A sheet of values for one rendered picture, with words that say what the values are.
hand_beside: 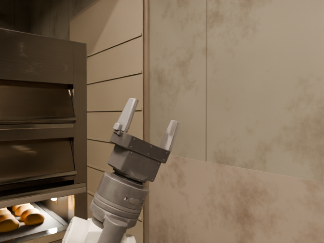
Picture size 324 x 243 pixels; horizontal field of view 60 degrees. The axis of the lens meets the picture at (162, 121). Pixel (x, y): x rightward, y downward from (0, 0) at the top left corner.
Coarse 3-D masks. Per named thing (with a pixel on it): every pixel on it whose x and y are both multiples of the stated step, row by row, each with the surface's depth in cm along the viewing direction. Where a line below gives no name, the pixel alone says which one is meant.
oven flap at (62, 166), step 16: (0, 144) 120; (16, 144) 124; (32, 144) 129; (48, 144) 133; (64, 144) 138; (0, 160) 119; (16, 160) 122; (32, 160) 126; (48, 160) 131; (64, 160) 135; (0, 176) 117; (16, 176) 120; (32, 176) 122; (48, 176) 126; (64, 176) 133
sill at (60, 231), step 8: (40, 232) 134; (48, 232) 134; (56, 232) 134; (64, 232) 136; (8, 240) 125; (16, 240) 125; (24, 240) 125; (32, 240) 127; (40, 240) 129; (48, 240) 131; (56, 240) 134
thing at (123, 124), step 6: (132, 102) 48; (126, 108) 49; (132, 108) 48; (126, 114) 48; (132, 114) 48; (120, 120) 49; (126, 120) 48; (114, 126) 48; (120, 126) 48; (126, 126) 47; (126, 132) 48
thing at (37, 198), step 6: (54, 192) 118; (60, 192) 120; (66, 192) 121; (72, 192) 123; (78, 192) 125; (24, 198) 111; (30, 198) 112; (36, 198) 113; (42, 198) 115; (48, 198) 116; (0, 204) 105; (6, 204) 106; (12, 204) 108; (18, 204) 109
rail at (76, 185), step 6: (60, 186) 121; (66, 186) 122; (72, 186) 124; (78, 186) 125; (84, 186) 127; (24, 192) 111; (30, 192) 112; (36, 192) 114; (42, 192) 115; (48, 192) 117; (0, 198) 106; (6, 198) 107; (12, 198) 108; (18, 198) 110
